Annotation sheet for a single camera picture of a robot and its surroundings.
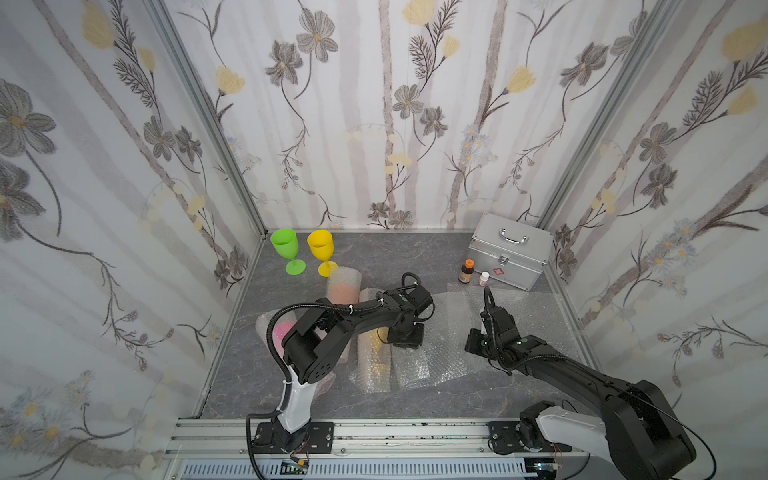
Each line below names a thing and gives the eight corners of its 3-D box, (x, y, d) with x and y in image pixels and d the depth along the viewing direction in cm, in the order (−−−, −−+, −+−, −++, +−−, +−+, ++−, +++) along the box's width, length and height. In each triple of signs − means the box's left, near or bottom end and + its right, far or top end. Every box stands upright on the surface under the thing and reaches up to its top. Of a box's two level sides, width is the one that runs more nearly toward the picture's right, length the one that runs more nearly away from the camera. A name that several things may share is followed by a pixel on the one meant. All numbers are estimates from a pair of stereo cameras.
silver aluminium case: (460, 270, 111) (468, 242, 99) (474, 239, 121) (483, 210, 109) (528, 295, 103) (546, 269, 92) (536, 260, 114) (554, 232, 102)
